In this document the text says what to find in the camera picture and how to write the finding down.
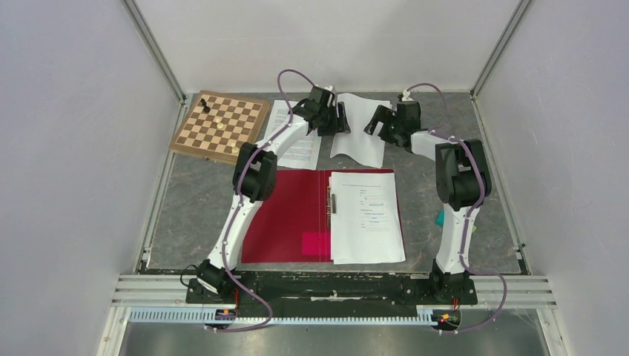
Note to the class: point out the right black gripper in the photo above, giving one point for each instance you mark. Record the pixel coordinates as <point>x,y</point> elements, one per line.
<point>380,116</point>

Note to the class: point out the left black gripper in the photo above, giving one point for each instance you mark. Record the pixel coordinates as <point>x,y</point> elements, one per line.
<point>340,125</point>

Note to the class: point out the white paper stack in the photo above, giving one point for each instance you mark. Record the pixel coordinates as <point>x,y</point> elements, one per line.
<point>365,149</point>

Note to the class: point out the printed text paper sheet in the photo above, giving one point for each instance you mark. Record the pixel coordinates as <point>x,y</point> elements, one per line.
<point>301,151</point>

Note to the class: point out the printed form paper sheet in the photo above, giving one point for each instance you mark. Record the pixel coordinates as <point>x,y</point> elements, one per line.
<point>366,228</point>

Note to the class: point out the red clip file folder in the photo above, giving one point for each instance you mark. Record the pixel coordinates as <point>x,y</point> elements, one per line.
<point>292,226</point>

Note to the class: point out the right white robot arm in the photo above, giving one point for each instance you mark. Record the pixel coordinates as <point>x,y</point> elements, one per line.
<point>461,180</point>

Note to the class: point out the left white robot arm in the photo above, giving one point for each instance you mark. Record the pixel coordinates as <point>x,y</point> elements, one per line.
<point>255,177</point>

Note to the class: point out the wooden chessboard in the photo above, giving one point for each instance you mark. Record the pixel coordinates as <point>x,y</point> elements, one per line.
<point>198,134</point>

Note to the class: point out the black chess piece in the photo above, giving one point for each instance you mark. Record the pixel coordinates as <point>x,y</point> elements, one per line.
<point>205,107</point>

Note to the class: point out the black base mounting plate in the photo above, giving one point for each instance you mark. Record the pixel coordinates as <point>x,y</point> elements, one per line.
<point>330,294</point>

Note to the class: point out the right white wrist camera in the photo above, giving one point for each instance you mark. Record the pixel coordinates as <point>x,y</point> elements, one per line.
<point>405,96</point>

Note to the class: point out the right aluminium frame post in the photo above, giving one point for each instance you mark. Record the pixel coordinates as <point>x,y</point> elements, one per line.
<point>501,45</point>

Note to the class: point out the aluminium frame post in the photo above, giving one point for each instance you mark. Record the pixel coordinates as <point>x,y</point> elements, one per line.
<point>154,49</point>
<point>501,45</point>

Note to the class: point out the left aluminium frame post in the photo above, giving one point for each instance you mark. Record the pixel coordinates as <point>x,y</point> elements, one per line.
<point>154,49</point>

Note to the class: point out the white slotted cable duct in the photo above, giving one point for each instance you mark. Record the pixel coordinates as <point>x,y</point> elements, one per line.
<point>138,314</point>

